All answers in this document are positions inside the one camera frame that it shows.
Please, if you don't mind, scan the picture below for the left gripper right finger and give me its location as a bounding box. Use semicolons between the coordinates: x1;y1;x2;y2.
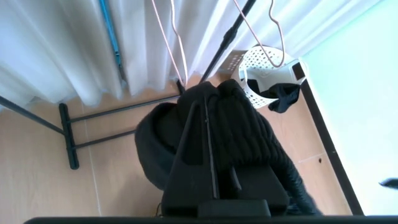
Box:
216;164;290;217

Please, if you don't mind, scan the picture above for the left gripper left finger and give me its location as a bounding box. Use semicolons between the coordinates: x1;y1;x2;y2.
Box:
160;96;220;218

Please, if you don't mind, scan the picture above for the black fleece garment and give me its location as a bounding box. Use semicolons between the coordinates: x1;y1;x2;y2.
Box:
134;78;322;217

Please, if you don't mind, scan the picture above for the black short-sleeved shirt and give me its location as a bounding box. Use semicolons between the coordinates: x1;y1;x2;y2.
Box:
246;78;301;114

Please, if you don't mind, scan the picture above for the black clothes rack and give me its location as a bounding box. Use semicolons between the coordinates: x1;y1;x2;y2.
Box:
0;0;257;170

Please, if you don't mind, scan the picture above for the pink clothes hanger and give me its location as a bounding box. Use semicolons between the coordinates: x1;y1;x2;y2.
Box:
150;0;189;88
232;0;286;69

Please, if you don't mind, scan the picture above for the white laundry basket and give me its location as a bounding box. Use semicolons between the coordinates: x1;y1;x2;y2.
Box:
223;45;308;110

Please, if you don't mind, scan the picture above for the beige curtain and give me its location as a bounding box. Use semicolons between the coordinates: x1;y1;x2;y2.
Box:
0;0;382;108

